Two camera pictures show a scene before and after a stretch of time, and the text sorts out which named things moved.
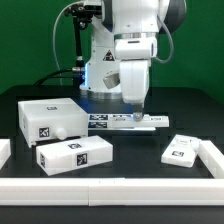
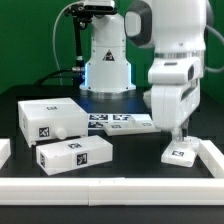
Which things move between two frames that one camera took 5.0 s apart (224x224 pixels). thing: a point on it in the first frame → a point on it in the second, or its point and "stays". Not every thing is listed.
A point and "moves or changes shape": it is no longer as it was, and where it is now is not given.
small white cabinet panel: (182, 151) stays
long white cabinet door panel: (128, 123) moves or changes shape
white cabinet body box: (49, 119) stays
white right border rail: (212, 157) stays
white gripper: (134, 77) → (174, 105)
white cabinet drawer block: (75, 155) stays
